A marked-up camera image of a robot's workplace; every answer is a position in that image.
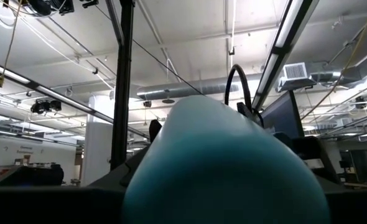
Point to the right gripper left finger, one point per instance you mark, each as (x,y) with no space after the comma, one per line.
(46,205)

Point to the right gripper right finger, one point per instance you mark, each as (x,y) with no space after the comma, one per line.
(357,208)

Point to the large turquoise paint bottle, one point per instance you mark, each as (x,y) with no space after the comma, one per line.
(221,161)

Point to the dark background machine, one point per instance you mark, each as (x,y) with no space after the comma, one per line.
(31,177)

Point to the black ceiling spotlight cluster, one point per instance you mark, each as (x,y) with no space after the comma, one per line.
(43,106)

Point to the long ceiling light fixture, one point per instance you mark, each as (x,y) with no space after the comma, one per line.
(287,28)
(46,91)

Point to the computer monitor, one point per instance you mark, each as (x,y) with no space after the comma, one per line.
(280,115)

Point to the white ceiling vent unit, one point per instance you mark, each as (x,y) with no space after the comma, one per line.
(295,73)

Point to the silver ventilation duct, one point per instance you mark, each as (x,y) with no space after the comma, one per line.
(177,90)

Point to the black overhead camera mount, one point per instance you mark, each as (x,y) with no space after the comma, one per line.
(46,6)

